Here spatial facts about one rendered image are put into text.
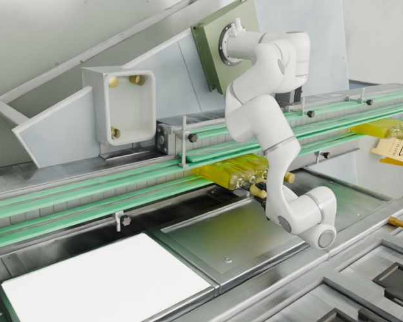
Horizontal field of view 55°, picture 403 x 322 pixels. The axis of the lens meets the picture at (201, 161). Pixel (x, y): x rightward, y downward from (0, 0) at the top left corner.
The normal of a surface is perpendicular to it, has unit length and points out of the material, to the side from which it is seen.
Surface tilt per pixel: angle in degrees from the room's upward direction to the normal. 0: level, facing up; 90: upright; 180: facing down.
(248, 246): 91
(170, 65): 0
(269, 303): 90
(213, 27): 2
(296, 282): 90
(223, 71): 2
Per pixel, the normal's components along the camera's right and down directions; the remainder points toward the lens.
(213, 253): 0.04, -0.94
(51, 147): 0.64, 0.28
